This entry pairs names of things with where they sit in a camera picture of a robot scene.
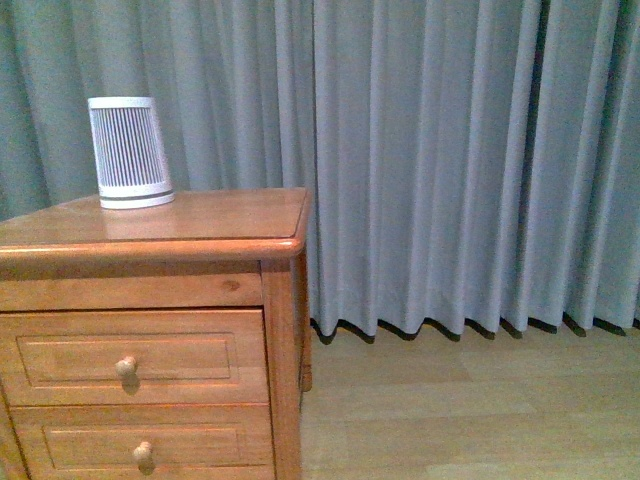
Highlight wooden drawer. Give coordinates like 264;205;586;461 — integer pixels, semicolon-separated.
1;310;269;406
11;405;275;479

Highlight grey pleated curtain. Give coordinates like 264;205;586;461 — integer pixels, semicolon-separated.
1;1;639;336

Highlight wooden nightstand cabinet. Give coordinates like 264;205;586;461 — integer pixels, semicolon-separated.
1;188;312;479

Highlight white slatted air purifier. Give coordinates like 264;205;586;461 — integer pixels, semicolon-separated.
88;97;174;210

